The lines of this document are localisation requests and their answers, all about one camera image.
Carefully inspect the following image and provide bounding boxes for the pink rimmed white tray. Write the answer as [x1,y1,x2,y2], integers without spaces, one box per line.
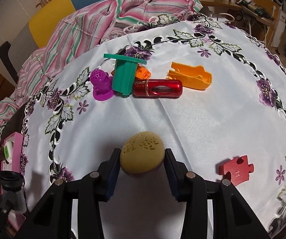
[1,132,25,231]

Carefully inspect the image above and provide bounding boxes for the red metallic cylinder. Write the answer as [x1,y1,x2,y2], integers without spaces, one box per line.
[133,79,183,98]

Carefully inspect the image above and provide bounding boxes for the white green plug adapter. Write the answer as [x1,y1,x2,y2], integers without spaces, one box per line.
[3,141,14,164]

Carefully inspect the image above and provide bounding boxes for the orange plastic scoop toy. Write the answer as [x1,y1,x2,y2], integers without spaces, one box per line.
[167,62,213,91]

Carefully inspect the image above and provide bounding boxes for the wooden side desk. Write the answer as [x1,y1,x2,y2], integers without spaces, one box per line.
[199,0,280,48]

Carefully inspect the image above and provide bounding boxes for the orange connecting cubes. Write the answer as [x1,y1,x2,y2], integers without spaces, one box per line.
[110,65,151,81]

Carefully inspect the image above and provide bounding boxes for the red puzzle piece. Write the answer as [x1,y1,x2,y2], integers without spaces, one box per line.
[219,155,254,186]

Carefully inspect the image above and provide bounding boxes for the purple perforated plastic toy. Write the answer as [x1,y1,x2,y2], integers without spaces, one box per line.
[90,69,116,101]

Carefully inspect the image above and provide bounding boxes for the green ridged plastic toy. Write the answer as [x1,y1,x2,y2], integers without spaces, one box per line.
[103,53,147,97]

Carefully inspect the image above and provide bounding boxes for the white floral tablecloth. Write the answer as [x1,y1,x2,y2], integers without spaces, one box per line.
[24,18,286,236]

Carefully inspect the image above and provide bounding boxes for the multicolour sofa backrest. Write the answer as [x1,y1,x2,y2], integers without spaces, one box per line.
[0,0,100,83]

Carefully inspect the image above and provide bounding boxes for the striped pink blanket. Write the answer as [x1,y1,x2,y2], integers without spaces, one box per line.
[0,0,203,150]

